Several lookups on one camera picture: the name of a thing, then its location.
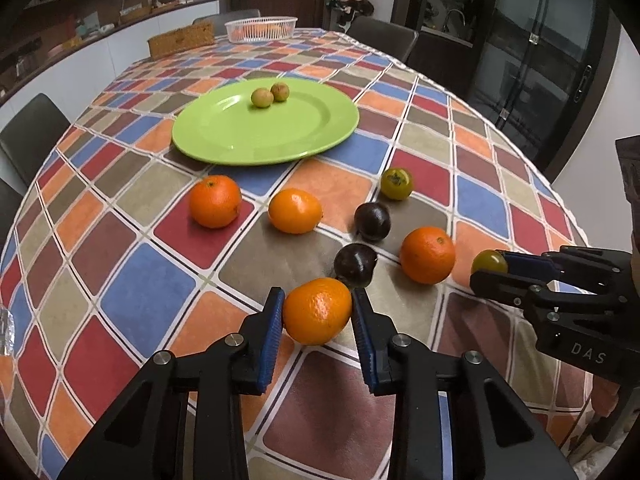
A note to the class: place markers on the orange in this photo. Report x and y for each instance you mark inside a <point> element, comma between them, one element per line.
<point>295,211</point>
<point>427,255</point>
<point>316,311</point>
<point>215,201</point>

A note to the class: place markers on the green plate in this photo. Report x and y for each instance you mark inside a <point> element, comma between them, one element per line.
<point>270,125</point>

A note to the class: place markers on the woven wicker basket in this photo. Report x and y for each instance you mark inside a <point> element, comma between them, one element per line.
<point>181,40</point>

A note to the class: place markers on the white plastic basket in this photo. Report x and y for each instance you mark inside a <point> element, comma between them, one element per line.
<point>260,29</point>

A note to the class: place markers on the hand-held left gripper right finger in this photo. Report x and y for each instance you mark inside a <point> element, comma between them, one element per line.
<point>364,332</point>

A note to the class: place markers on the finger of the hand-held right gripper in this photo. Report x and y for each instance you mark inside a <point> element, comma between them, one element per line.
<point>525,263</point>
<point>505,287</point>

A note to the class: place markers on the white sideboard cabinet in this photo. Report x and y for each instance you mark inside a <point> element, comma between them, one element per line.
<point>90,55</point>

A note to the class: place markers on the dark dining chair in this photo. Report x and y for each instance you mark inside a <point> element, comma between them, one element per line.
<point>225,19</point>
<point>30,135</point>
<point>384,35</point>

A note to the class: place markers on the glass sliding door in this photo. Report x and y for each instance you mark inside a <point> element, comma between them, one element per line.
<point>545,35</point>

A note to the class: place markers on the green persimmon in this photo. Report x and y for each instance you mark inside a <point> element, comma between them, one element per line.
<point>489,261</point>
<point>396,183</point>

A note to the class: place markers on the dark purple passion fruit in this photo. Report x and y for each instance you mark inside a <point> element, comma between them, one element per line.
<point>372,221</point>
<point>355,265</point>

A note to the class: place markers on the checkered tablecloth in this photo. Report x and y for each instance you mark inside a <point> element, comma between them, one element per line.
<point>150,270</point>

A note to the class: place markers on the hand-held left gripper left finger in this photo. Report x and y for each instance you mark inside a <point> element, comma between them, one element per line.
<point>267,330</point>

